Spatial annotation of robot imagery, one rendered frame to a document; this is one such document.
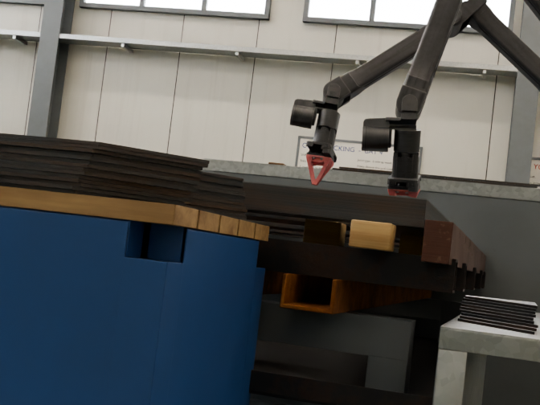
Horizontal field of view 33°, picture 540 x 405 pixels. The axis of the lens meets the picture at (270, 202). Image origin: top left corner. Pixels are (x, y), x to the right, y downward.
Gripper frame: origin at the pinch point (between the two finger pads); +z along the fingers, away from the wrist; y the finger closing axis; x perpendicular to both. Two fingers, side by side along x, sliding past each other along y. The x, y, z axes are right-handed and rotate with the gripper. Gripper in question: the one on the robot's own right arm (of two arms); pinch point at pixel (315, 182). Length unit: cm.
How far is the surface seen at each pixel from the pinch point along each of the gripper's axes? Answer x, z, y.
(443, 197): 26, -20, -60
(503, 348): 55, 51, 93
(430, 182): 21, -24, -59
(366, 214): 33, 34, 90
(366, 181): 1, -22, -59
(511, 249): 49, -8, -64
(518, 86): 7, -406, -782
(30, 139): 2, 43, 133
